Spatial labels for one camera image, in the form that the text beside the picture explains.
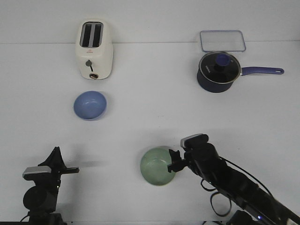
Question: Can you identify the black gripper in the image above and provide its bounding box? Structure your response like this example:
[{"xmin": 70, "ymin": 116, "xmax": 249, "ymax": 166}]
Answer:
[
  {"xmin": 37, "ymin": 146, "xmax": 79, "ymax": 185},
  {"xmin": 168, "ymin": 143, "xmax": 222, "ymax": 180}
]

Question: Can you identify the green bowl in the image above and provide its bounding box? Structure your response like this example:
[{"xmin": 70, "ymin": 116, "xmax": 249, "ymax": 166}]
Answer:
[{"xmin": 140, "ymin": 146, "xmax": 175, "ymax": 186}]

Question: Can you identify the blue bowl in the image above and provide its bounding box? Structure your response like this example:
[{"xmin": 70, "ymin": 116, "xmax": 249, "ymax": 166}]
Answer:
[{"xmin": 73, "ymin": 90, "xmax": 107, "ymax": 120}]

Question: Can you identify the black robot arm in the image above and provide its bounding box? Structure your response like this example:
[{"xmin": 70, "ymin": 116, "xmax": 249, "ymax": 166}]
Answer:
[
  {"xmin": 22, "ymin": 146, "xmax": 79, "ymax": 225},
  {"xmin": 168, "ymin": 143, "xmax": 300, "ymax": 225}
]

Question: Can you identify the dark blue saucepan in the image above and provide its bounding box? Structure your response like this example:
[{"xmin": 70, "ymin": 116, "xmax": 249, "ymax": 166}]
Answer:
[{"xmin": 197, "ymin": 67, "xmax": 285, "ymax": 93}]

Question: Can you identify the glass pot lid blue knob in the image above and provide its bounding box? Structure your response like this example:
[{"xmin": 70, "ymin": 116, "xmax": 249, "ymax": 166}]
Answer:
[{"xmin": 199, "ymin": 52, "xmax": 241, "ymax": 84}]

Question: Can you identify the clear plastic container lid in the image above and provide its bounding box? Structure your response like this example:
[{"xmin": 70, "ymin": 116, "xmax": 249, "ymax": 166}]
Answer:
[{"xmin": 199, "ymin": 30, "xmax": 246, "ymax": 53}]

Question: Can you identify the white two-slot toaster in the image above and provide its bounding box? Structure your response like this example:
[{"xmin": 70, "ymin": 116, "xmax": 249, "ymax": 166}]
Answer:
[{"xmin": 75, "ymin": 19, "xmax": 113, "ymax": 80}]

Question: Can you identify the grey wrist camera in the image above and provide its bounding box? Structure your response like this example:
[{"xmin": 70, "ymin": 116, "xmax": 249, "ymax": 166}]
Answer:
[
  {"xmin": 180, "ymin": 134, "xmax": 209, "ymax": 149},
  {"xmin": 22, "ymin": 165, "xmax": 52, "ymax": 180}
]

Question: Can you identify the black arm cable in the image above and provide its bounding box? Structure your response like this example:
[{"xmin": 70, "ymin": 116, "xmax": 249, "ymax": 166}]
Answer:
[{"xmin": 201, "ymin": 156, "xmax": 274, "ymax": 217}]

